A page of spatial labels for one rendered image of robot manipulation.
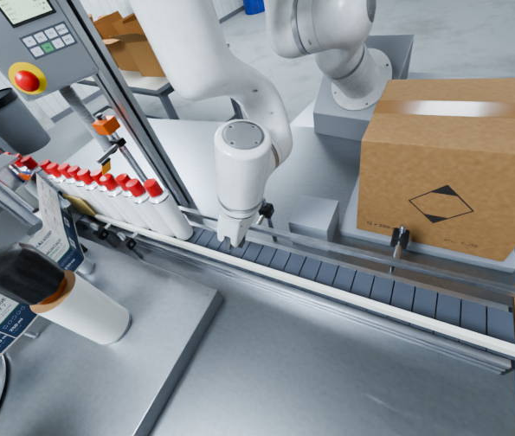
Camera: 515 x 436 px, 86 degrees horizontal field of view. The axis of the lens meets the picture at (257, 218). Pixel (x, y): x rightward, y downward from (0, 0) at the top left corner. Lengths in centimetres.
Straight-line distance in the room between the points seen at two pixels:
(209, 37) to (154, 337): 58
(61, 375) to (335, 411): 58
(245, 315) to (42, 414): 45
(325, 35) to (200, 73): 38
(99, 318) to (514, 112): 86
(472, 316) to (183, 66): 62
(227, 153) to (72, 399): 60
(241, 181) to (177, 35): 19
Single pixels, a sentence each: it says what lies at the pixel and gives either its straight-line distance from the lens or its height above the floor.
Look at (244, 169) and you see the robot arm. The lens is 40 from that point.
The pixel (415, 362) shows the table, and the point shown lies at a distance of 65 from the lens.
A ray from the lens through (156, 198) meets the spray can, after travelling 71.
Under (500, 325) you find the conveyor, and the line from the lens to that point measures 66.
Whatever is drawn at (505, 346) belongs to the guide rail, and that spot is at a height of 91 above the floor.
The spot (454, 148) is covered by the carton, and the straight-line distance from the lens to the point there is 56.
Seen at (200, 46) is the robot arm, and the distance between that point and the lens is 37.
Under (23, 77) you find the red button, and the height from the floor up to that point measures 133.
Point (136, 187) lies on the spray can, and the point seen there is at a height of 108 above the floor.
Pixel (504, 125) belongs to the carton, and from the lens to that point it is 63.
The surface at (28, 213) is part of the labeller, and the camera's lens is 113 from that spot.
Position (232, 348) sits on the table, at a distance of 67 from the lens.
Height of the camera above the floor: 144
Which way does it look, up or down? 47 degrees down
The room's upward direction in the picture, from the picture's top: 19 degrees counter-clockwise
